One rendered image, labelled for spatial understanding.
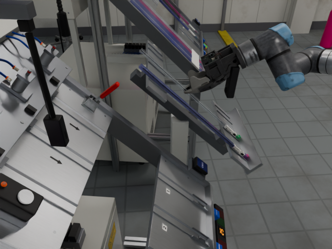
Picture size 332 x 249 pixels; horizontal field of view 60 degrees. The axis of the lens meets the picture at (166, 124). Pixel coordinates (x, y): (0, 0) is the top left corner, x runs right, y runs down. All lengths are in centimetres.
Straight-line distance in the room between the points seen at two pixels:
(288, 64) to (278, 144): 147
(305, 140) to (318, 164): 26
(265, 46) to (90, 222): 77
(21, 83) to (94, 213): 58
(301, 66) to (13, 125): 78
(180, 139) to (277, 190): 107
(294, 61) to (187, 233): 58
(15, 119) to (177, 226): 45
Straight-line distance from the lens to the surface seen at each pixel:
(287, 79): 93
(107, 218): 100
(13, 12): 34
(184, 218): 79
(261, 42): 93
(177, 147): 108
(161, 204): 74
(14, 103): 57
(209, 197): 90
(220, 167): 204
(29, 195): 49
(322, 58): 101
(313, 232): 188
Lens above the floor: 142
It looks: 37 degrees down
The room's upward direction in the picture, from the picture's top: straight up
